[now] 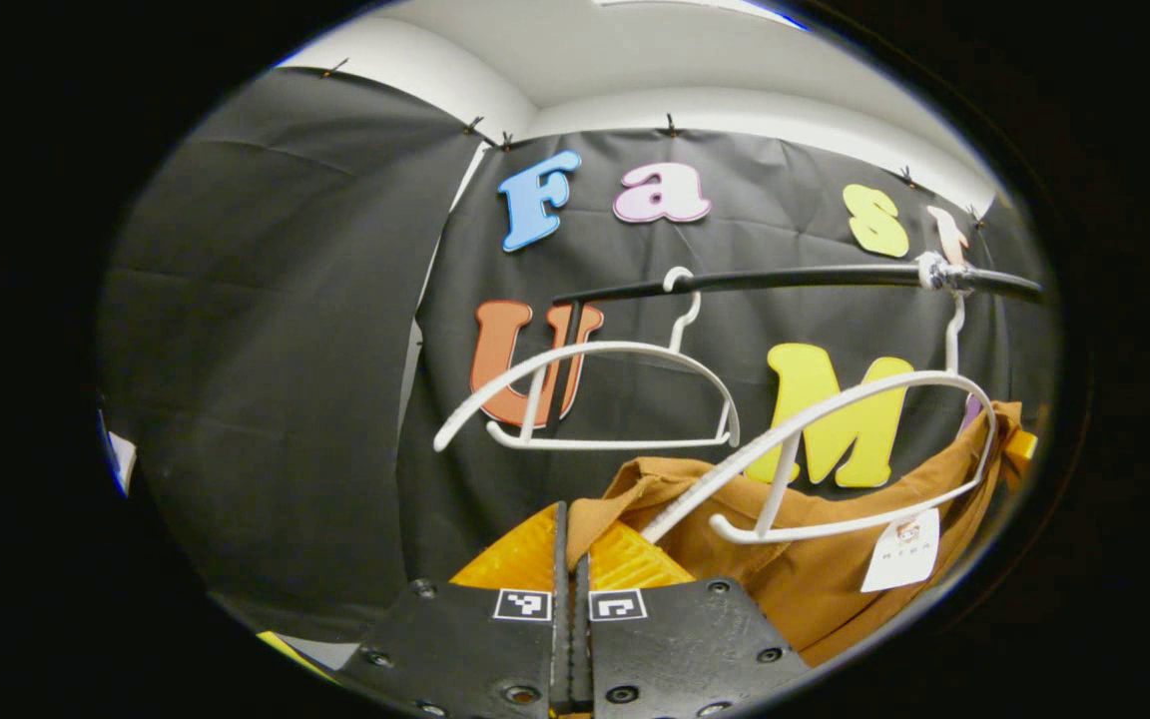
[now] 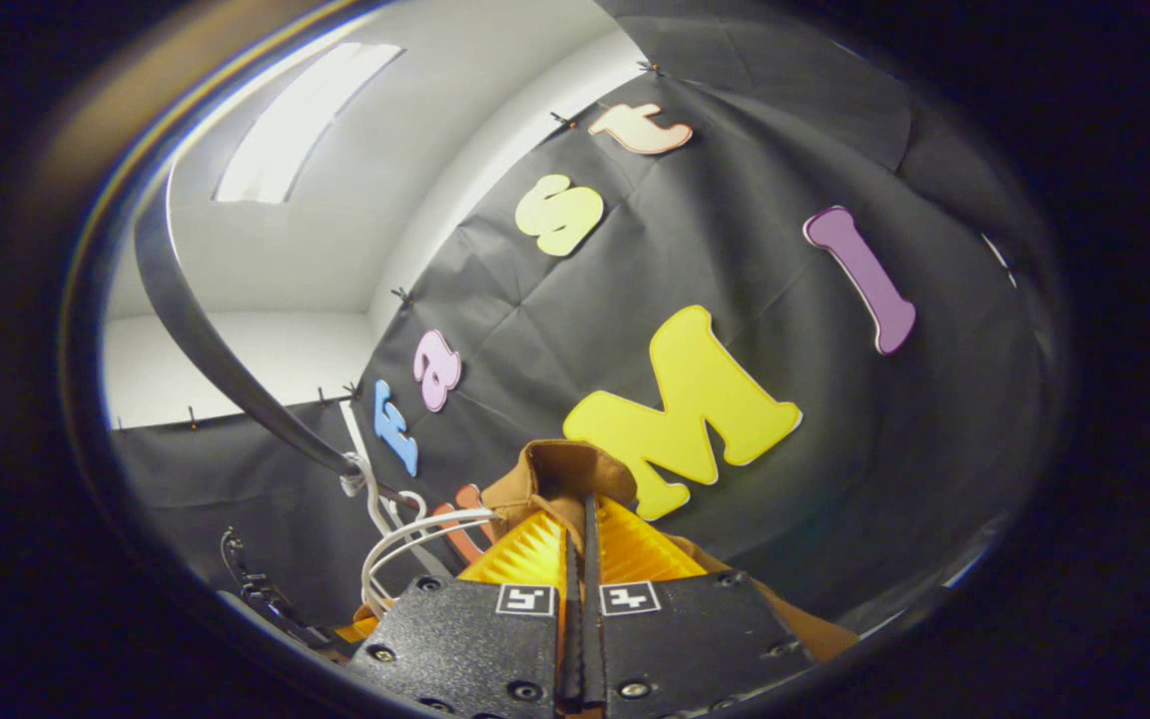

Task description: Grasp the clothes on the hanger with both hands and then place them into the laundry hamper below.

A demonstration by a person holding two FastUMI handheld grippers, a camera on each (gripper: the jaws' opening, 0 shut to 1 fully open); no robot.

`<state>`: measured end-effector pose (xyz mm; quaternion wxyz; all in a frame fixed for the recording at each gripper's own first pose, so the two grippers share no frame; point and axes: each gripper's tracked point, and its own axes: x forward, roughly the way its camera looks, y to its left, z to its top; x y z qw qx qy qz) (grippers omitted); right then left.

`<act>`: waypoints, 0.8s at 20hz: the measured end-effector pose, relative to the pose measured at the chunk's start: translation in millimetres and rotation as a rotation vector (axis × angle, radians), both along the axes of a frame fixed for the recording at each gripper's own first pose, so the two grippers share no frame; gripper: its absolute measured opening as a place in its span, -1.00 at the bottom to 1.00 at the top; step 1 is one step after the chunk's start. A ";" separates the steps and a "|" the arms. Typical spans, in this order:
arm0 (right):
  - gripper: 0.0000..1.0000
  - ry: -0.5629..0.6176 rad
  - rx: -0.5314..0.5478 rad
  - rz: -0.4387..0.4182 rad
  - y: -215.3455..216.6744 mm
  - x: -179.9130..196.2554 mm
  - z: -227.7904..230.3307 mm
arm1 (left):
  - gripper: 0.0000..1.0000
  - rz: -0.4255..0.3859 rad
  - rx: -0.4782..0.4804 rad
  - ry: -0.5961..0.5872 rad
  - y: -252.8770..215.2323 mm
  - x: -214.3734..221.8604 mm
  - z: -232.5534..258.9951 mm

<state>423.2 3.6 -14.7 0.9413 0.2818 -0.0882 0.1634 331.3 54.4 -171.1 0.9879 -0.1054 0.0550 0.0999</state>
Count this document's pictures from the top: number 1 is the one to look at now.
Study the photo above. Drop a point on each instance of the white printed board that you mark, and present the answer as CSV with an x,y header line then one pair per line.
x,y
121,459

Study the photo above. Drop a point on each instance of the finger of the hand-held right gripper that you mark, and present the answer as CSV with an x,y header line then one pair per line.
x,y
1022,449

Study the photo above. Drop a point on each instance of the black backdrop cloth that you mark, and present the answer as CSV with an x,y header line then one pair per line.
x,y
286,350

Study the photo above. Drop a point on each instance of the black clothes rack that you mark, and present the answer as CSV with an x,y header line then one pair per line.
x,y
805,278

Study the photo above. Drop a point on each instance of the white plastic hanger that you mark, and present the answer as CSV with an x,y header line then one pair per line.
x,y
615,347

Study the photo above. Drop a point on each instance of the brown shirt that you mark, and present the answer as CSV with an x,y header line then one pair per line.
x,y
815,604

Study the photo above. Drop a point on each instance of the row of black clips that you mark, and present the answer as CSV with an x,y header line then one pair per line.
x,y
671,127

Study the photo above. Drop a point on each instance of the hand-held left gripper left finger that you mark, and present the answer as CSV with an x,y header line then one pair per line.
x,y
475,649

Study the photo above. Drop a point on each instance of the white hanger with hook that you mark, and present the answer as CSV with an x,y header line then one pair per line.
x,y
924,377

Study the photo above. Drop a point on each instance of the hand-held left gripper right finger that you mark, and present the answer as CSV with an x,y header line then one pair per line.
x,y
675,649

